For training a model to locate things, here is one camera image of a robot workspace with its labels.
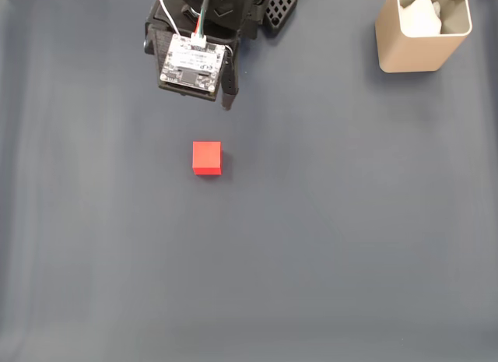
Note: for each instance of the red cube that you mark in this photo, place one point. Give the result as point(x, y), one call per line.
point(206, 155)

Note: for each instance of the beige box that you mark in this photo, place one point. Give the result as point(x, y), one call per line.
point(412, 54)

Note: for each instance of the dark gray table mat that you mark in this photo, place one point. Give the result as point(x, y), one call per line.
point(249, 261)

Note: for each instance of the white crumpled paper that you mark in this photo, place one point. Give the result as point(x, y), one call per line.
point(420, 15)

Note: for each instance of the camera circuit board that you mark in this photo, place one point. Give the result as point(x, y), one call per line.
point(192, 64)

